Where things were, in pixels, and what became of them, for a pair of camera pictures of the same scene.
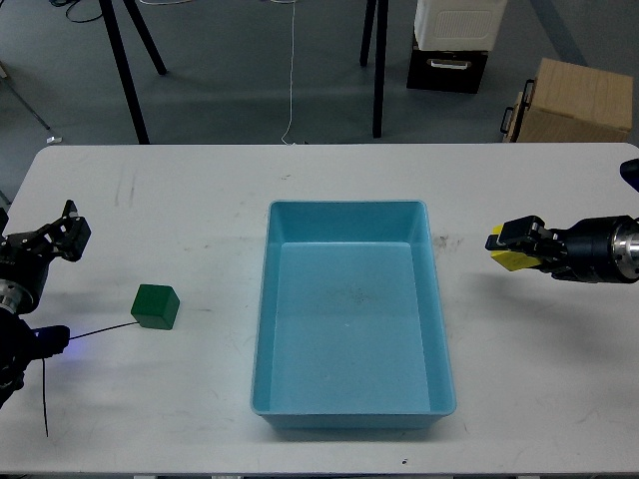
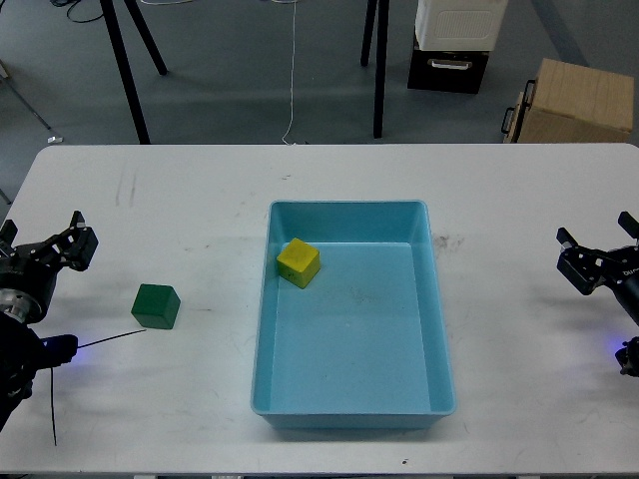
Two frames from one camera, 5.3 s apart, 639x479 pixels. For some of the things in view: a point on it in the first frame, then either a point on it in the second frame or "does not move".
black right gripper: [600, 249] → [616, 268]
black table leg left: [124, 72] does not move
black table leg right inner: [367, 32] does not move
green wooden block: [155, 306] does not move
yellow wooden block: [512, 260] → [299, 261]
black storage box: [455, 71] does not move
